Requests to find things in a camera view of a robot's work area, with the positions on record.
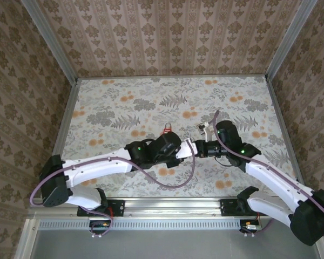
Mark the small electronics board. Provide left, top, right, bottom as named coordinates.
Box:
left=89, top=220, right=111, bottom=235
left=239, top=219, right=261, bottom=233

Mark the thin black cable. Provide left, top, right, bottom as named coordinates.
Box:
left=214, top=155, right=233, bottom=168

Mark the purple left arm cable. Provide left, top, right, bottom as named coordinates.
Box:
left=29, top=140, right=197, bottom=238

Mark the aluminium table edge rail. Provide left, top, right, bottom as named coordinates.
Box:
left=266, top=78, right=306, bottom=184
left=50, top=79, right=80, bottom=169

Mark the aluminium mounting rail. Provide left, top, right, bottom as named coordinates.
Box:
left=26, top=198, right=296, bottom=220

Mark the slotted grey cable duct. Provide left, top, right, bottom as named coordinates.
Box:
left=37, top=218, right=245, bottom=230

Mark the aluminium corner post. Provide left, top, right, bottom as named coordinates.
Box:
left=21, top=0, right=79, bottom=84
left=265, top=0, right=319, bottom=81

